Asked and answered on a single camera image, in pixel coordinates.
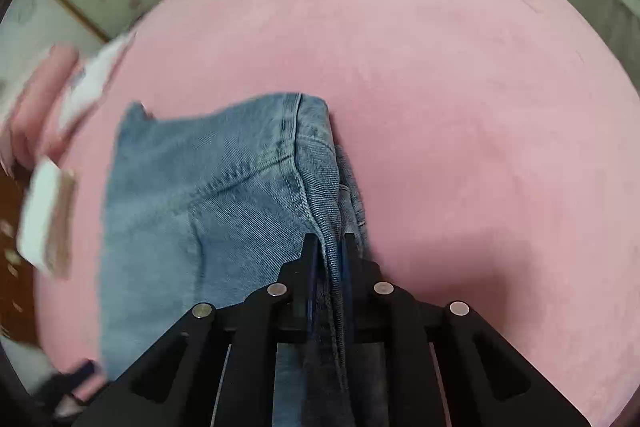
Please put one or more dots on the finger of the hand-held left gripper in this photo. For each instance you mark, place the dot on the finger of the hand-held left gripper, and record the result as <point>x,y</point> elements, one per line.
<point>85,369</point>

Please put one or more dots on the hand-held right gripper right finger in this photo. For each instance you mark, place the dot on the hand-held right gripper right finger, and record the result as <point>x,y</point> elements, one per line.
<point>348,277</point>

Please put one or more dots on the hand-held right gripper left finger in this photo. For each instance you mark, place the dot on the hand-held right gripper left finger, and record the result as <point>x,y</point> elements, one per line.
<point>311,277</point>

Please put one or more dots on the blue denim jeans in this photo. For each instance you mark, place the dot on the blue denim jeans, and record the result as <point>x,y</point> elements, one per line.
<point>200,207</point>

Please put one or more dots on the pink fleece blanket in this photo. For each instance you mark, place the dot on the pink fleece blanket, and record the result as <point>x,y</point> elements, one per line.
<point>450,107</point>

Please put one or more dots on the pink and white plush pillow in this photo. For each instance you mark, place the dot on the pink and white plush pillow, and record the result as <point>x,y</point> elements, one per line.
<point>45,87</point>

